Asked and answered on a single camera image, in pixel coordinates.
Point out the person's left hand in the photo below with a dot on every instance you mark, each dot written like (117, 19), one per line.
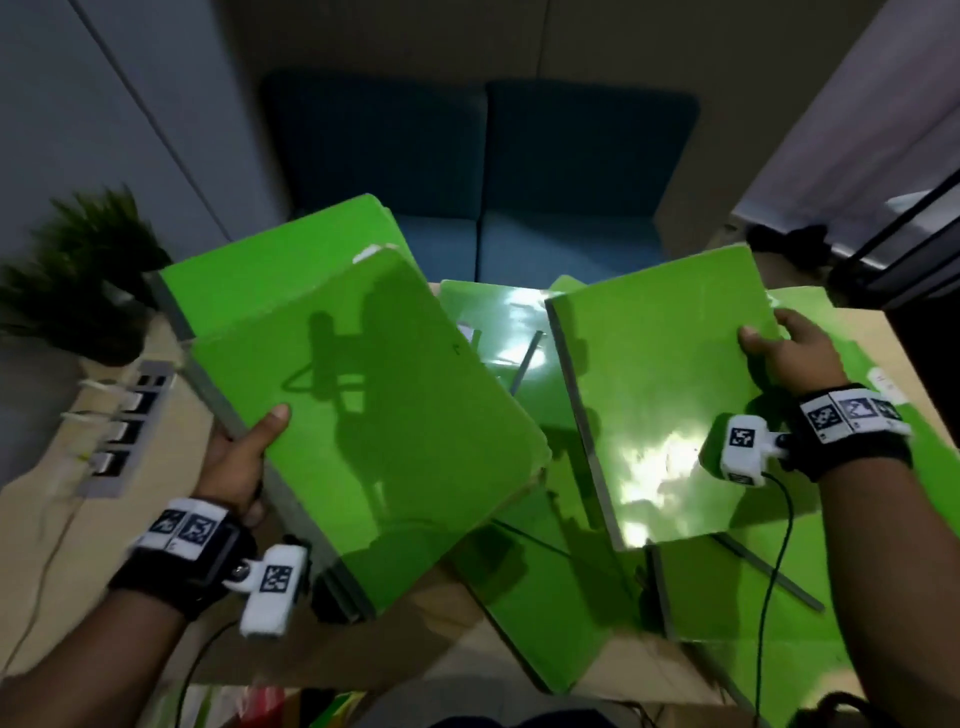
(236, 469)

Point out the person's right hand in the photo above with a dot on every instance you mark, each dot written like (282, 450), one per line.
(802, 360)

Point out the glossy green folder grey spine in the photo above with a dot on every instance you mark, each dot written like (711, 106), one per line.
(660, 390)

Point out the stack of green folders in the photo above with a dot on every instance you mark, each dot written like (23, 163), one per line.
(375, 420)

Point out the pile of green folders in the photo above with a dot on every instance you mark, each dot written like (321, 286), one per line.
(555, 600)

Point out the person's left forearm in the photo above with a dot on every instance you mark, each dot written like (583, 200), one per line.
(90, 667)

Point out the person's right forearm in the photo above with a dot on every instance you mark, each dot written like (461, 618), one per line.
(900, 600)

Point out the person's grey trousers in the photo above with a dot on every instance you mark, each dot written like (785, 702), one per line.
(487, 709)

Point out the black marker wristband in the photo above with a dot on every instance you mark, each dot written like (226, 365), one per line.
(847, 442)
(180, 570)

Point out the black object on floor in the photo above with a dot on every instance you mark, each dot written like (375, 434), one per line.
(795, 241)

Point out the white power plug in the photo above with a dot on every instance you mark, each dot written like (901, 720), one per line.
(118, 432)
(133, 403)
(101, 463)

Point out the grey power socket panel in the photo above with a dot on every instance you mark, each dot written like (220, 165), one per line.
(157, 371)

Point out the green potted plant black pot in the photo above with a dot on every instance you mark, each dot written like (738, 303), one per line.
(112, 240)
(67, 315)

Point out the colourful plastic bag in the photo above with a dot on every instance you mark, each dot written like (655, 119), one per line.
(262, 706)

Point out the white curtain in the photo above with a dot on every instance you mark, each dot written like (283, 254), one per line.
(862, 97)

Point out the blue fabric sofa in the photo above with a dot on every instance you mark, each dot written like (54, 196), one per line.
(585, 150)

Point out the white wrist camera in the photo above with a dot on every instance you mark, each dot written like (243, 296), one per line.
(746, 450)
(274, 592)

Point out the black metal door frame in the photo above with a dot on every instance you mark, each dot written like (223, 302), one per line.
(900, 223)

